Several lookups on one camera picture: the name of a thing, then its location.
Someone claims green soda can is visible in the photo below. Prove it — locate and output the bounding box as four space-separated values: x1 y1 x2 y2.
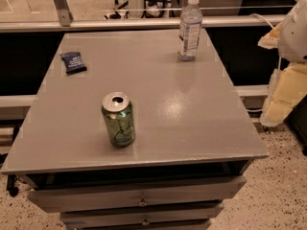
102 92 135 147

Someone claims dark blue snack packet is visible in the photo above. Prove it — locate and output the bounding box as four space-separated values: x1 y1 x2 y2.
60 52 87 75

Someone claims black office chair base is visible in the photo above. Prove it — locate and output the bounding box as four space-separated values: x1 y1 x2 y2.
105 0 171 19

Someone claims grey drawer cabinet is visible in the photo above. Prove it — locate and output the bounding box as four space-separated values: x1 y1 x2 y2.
2 30 267 230

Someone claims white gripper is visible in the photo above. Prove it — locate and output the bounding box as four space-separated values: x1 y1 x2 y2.
258 0 307 127

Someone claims clear plastic water bottle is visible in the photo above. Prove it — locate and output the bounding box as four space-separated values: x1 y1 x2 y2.
177 0 202 61

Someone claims grey metal railing frame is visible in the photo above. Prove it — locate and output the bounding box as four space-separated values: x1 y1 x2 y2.
0 0 307 122

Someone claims white cable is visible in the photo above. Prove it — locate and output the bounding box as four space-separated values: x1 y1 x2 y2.
248 12 276 30

